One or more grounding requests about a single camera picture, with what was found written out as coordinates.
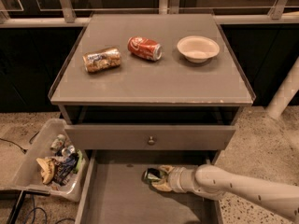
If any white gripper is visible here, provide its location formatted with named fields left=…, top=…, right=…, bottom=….
left=151, top=165, right=197, bottom=193

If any blue floor cable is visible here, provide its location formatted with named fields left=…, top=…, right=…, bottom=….
left=21, top=193, right=76, bottom=224

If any green soda can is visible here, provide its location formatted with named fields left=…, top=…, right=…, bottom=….
left=143, top=168, right=165, bottom=184

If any grey top drawer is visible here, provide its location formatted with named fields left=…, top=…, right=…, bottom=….
left=64, top=124, right=235, bottom=150

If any clear plastic bin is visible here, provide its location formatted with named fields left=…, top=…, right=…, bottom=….
left=1, top=119, right=88, bottom=202

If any grey open middle drawer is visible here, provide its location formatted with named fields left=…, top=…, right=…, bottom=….
left=75, top=150, right=223, bottom=224

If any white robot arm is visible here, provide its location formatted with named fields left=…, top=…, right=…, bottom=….
left=153, top=64, right=299, bottom=223

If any grey cabinet counter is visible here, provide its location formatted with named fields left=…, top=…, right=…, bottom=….
left=49, top=14, right=255, bottom=123

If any gold patterned can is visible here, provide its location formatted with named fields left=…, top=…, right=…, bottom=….
left=83, top=47, right=121, bottom=73

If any round metal drawer knob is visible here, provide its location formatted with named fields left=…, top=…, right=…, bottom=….
left=148, top=136, right=156, bottom=146

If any metal window railing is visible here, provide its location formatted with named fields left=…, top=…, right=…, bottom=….
left=0, top=0, right=299, bottom=28

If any dark snack packet in bin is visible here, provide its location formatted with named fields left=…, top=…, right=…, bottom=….
left=53, top=154, right=78, bottom=186

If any yellow crumpled bag in bin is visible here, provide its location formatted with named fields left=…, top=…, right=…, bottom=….
left=36, top=158, right=55, bottom=185

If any white paper bowl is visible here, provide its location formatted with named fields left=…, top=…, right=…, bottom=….
left=177, top=35, right=220, bottom=63

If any red cola can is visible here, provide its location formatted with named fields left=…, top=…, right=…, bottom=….
left=127, top=36, right=162, bottom=62

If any black floor cable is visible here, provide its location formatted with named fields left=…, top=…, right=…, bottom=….
left=0, top=130, right=41, bottom=155

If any can in plastic bin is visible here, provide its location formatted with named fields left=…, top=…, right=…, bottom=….
left=50, top=134, right=66, bottom=153

